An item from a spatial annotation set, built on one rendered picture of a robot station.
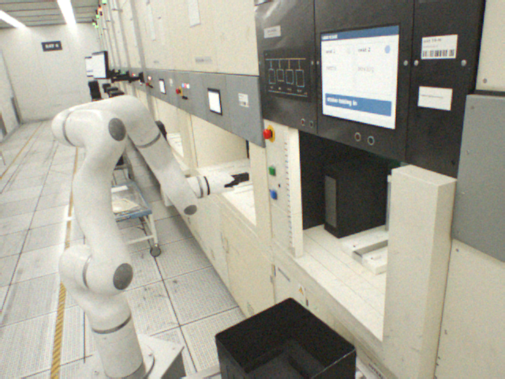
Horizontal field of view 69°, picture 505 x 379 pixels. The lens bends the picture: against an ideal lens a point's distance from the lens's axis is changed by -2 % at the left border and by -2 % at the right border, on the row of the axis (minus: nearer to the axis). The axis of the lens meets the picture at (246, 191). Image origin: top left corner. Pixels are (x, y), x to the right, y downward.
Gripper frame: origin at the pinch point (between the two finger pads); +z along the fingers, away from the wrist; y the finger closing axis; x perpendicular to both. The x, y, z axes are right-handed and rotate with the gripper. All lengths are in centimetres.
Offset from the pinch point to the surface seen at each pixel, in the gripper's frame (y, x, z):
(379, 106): 60, 31, 12
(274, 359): 47, -43, -13
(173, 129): -289, -31, 28
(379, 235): 22, -29, 48
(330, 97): 41, 32, 12
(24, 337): -116, -120, -126
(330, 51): 41, 44, 12
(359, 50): 53, 43, 12
